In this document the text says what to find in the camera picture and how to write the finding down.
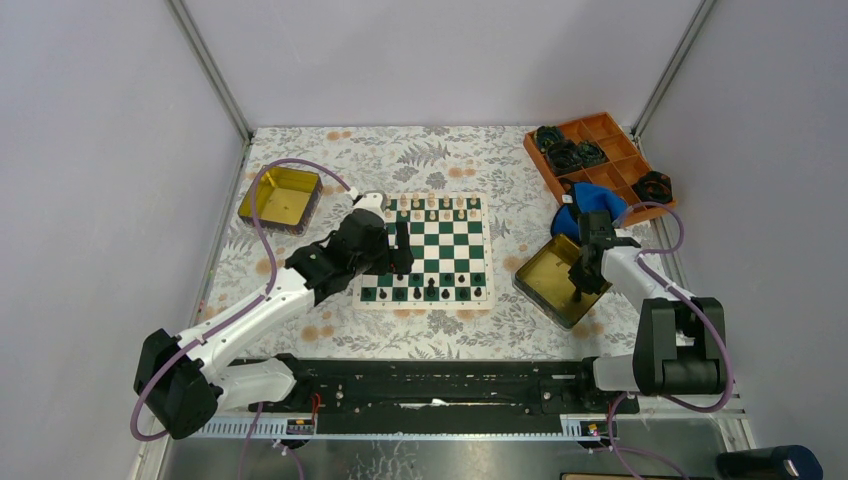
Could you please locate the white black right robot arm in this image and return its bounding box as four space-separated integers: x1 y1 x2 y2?
568 211 733 412

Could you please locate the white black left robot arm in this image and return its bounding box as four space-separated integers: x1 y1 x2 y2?
130 209 414 441

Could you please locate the green white chess board mat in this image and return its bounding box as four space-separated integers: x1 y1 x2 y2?
352 192 496 310

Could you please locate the gold tin box right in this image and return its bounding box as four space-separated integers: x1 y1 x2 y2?
513 235 611 330

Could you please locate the black hexagonal part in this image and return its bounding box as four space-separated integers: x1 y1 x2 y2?
631 171 674 208

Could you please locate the floral tablecloth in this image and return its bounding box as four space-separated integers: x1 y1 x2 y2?
198 126 639 359

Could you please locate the orange compartment tray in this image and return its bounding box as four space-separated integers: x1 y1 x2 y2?
523 113 676 226

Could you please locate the gold tin lid left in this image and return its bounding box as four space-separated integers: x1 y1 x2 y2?
255 166 323 236

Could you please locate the dark cylinder bottle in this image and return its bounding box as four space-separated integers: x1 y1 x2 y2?
715 445 824 480

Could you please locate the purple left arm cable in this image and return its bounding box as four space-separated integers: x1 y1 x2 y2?
129 157 359 480

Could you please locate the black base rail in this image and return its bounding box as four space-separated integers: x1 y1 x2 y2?
259 354 616 435

